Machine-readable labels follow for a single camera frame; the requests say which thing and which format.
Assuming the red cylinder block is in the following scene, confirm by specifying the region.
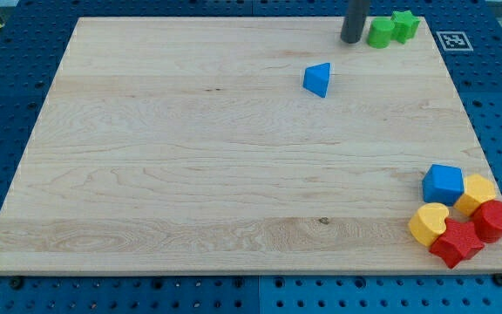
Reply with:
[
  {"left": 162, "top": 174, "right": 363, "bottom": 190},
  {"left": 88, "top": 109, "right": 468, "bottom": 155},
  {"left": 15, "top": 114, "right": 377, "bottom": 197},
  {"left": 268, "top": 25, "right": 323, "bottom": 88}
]
[{"left": 471, "top": 200, "right": 502, "bottom": 243}]

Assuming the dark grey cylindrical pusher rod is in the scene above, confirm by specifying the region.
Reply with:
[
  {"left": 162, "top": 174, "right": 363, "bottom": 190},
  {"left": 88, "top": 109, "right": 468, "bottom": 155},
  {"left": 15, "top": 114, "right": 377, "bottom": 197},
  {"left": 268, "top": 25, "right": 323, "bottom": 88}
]
[{"left": 340, "top": 0, "right": 371, "bottom": 44}]

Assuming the light wooden board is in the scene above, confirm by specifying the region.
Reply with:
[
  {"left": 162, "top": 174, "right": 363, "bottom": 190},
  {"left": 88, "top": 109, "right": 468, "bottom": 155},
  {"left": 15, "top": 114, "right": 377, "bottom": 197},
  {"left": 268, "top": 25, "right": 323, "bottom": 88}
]
[{"left": 0, "top": 17, "right": 502, "bottom": 276}]

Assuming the yellow heart block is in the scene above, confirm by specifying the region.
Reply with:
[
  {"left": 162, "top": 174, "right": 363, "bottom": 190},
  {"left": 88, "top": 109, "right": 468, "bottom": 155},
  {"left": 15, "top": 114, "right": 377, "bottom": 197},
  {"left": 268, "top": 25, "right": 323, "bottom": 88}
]
[{"left": 408, "top": 202, "right": 450, "bottom": 248}]

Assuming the green cylinder block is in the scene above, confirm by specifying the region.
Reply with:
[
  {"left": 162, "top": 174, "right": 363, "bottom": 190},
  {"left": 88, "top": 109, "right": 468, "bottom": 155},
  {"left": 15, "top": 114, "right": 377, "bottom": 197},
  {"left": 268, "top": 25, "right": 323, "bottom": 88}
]
[{"left": 367, "top": 17, "right": 395, "bottom": 49}]

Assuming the white fiducial marker tag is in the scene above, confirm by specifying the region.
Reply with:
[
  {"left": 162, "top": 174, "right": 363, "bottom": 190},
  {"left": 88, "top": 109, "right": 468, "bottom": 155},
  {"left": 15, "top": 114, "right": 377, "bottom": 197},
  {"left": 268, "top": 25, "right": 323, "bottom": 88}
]
[{"left": 437, "top": 31, "right": 473, "bottom": 51}]

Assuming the blue cube block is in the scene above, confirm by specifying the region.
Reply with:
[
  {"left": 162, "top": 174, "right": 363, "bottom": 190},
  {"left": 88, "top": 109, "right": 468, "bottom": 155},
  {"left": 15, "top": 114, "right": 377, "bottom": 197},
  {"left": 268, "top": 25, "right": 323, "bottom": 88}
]
[{"left": 422, "top": 164, "right": 465, "bottom": 206}]

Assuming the green star block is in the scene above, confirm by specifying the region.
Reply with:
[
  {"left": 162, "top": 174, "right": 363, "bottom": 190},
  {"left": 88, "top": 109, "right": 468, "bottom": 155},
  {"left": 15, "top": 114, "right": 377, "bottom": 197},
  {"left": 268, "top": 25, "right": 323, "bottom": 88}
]
[{"left": 390, "top": 10, "right": 420, "bottom": 44}]

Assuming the red star block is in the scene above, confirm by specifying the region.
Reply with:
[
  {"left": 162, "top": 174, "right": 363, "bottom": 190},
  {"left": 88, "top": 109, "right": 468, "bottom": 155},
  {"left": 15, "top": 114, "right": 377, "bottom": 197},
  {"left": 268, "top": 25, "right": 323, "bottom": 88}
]
[{"left": 429, "top": 218, "right": 485, "bottom": 269}]

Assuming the blue triangle block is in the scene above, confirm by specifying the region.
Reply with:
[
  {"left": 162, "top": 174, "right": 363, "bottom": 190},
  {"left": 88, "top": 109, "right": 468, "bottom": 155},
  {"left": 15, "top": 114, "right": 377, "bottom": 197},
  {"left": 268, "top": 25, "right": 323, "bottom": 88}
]
[{"left": 302, "top": 63, "right": 330, "bottom": 98}]

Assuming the yellow hexagon block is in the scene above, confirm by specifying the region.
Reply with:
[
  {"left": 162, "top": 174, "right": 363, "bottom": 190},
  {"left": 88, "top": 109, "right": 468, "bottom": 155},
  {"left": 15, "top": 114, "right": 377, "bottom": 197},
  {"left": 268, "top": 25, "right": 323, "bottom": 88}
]
[{"left": 453, "top": 174, "right": 497, "bottom": 216}]

